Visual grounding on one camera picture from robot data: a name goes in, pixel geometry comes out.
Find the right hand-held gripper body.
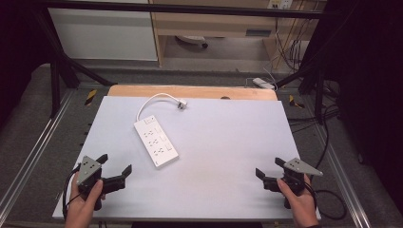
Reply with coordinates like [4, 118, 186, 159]
[277, 157, 324, 210]

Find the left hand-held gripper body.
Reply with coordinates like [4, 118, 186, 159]
[75, 155, 105, 212]

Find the person's right hand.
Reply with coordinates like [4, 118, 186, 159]
[276, 174, 319, 228]

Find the person's left hand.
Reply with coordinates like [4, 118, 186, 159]
[64, 172, 105, 228]

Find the white table mat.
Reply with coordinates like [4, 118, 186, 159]
[51, 95, 321, 222]

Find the white floor power strip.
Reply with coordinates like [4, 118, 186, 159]
[252, 77, 276, 91]

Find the wooden table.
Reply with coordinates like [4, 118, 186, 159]
[106, 84, 278, 102]

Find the white cabinet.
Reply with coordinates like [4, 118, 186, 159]
[47, 0, 159, 62]

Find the chair base with caster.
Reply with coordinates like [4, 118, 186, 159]
[175, 34, 209, 49]

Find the wooden desk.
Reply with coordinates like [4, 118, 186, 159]
[148, 0, 328, 68]

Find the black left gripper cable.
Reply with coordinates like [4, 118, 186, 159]
[62, 163, 82, 220]

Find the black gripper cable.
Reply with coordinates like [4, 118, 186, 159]
[62, 163, 82, 220]
[303, 104, 348, 221]

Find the aluminium floor rail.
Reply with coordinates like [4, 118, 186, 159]
[0, 89, 76, 217]
[312, 122, 373, 228]

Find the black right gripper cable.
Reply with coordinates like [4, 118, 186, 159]
[303, 104, 348, 221]

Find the white power strip cable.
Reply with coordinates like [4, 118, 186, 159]
[136, 92, 182, 123]

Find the bundle of hanging cables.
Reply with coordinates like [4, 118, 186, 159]
[274, 9, 313, 72]

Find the white wall socket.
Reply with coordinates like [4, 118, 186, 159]
[267, 0, 294, 10]

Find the black metal frame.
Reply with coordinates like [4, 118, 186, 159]
[31, 0, 345, 125]

